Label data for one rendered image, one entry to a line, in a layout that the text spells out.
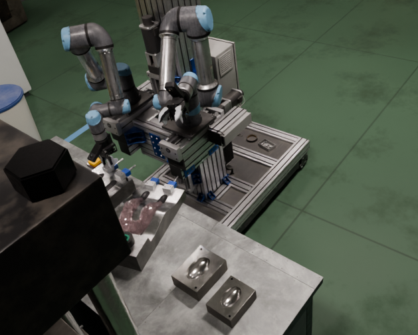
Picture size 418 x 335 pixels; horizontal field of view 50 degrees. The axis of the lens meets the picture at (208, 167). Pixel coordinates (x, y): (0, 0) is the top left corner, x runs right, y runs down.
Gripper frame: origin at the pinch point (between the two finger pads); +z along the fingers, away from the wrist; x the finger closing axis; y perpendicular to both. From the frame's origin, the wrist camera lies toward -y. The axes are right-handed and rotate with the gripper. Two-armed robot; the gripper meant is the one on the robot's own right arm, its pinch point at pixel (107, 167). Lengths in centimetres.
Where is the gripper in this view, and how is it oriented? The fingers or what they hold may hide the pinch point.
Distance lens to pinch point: 256.6
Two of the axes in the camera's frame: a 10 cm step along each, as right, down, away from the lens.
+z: 1.4, 7.5, 6.5
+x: -7.6, -3.4, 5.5
